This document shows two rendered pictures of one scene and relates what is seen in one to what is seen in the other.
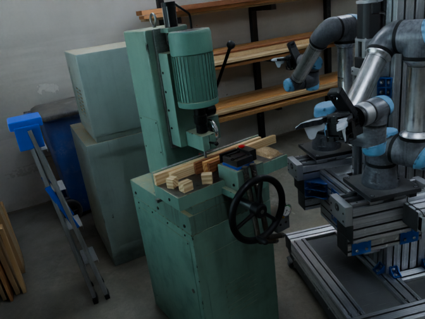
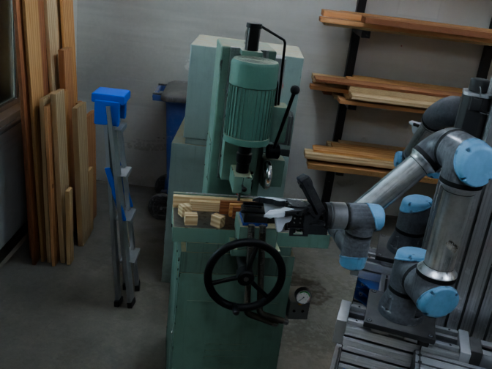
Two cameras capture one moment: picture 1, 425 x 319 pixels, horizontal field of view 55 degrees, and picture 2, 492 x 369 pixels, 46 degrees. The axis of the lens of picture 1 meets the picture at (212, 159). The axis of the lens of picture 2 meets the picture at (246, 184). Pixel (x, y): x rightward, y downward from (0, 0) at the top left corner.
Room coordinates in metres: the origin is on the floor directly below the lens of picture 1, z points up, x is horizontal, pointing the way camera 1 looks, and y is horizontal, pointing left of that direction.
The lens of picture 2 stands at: (-0.20, -0.82, 1.83)
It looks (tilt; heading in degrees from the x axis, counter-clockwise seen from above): 21 degrees down; 23
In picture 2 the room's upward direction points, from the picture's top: 7 degrees clockwise
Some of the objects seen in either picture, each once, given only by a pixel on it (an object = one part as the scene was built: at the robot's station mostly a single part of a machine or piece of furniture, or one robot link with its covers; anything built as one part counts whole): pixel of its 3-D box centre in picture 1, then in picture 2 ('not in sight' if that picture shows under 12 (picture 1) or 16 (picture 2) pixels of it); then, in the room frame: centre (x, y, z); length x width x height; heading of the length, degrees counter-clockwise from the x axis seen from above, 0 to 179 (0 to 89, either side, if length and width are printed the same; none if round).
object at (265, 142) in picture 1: (226, 156); (266, 209); (1.80, -0.07, 0.92); 0.61 x 0.02 x 0.04; 123
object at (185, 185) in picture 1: (185, 185); (190, 218); (1.53, 0.12, 0.92); 0.05 x 0.04 x 0.04; 127
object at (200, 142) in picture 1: (201, 140); (240, 180); (1.76, 0.04, 1.03); 0.14 x 0.07 x 0.09; 33
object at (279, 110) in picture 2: not in sight; (276, 121); (2.00, 0.02, 1.23); 0.09 x 0.08 x 0.15; 33
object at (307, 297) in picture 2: (284, 211); (302, 296); (1.70, -0.30, 0.65); 0.06 x 0.04 x 0.08; 123
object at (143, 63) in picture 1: (166, 104); (235, 129); (1.98, 0.19, 1.16); 0.22 x 0.22 x 0.72; 33
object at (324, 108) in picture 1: (326, 115); (416, 213); (2.04, -0.61, 0.98); 0.13 x 0.12 x 0.14; 113
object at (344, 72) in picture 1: (345, 70); not in sight; (2.09, -0.73, 1.19); 0.15 x 0.12 x 0.55; 113
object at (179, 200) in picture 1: (229, 176); (250, 231); (1.67, -0.07, 0.87); 0.61 x 0.30 x 0.06; 123
